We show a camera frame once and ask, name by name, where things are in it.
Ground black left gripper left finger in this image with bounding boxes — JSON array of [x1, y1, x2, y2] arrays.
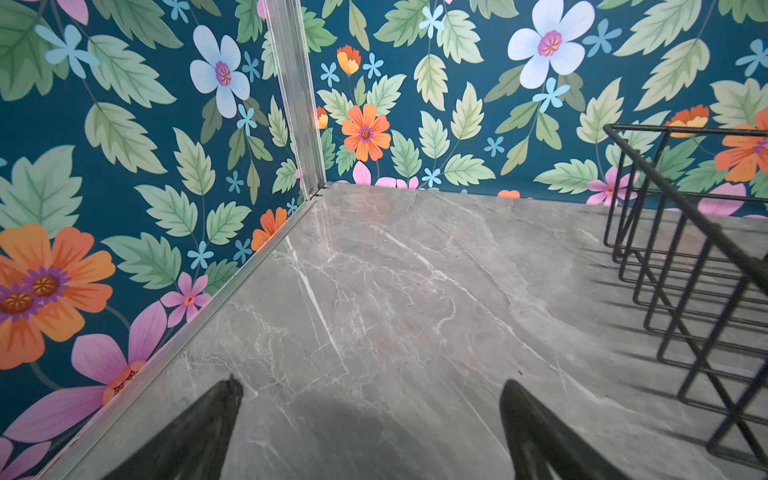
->
[[105, 377, 244, 479]]

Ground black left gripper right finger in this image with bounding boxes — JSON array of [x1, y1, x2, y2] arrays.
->
[[499, 380, 627, 480]]

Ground black wire dish rack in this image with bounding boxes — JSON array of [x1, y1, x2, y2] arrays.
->
[[604, 123, 767, 471]]

